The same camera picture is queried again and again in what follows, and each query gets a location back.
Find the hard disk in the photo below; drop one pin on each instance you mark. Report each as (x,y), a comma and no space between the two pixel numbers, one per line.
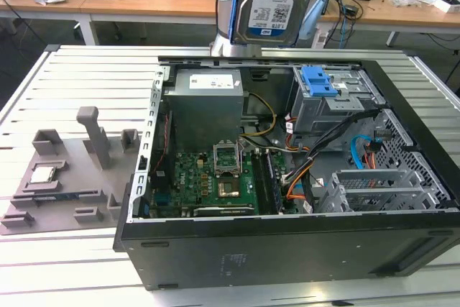
(269,12)

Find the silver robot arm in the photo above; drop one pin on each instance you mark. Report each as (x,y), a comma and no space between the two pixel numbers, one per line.
(224,16)

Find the silver metal disk bay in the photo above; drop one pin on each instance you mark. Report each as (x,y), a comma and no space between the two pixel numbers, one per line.
(373,177)

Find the white power strip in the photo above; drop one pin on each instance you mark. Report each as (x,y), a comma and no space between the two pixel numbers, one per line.
(320,39)

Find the blue plastic latch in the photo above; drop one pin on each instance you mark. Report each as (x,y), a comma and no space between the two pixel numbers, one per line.
(316,82)

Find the wooden desk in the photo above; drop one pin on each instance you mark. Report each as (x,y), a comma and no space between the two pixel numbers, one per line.
(143,3)

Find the silver drive cage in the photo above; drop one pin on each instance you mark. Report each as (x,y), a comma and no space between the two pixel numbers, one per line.
(316,116)

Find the grey power supply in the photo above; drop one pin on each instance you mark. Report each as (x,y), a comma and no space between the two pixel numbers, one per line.
(205,113)

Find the white cardboard box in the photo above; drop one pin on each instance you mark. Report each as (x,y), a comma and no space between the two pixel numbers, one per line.
(447,5)

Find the dark RAM stick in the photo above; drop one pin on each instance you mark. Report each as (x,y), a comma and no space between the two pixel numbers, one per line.
(275,184)

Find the CPU socket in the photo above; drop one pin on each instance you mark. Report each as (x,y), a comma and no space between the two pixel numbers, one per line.
(229,189)

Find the green motherboard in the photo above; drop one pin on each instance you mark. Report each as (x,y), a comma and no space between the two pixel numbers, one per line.
(190,177)

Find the black graphics card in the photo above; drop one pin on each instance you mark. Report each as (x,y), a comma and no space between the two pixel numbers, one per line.
(223,211)

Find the black PC case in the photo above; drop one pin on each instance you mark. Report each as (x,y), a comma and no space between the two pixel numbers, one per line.
(251,256)

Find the grey parts rack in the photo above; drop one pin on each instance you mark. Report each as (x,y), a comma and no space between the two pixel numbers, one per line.
(72,181)

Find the silver CPU chip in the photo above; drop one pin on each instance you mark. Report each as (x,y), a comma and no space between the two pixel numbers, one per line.
(42,174)

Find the blue RAM stick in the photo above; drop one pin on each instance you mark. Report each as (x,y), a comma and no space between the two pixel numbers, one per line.
(54,198)

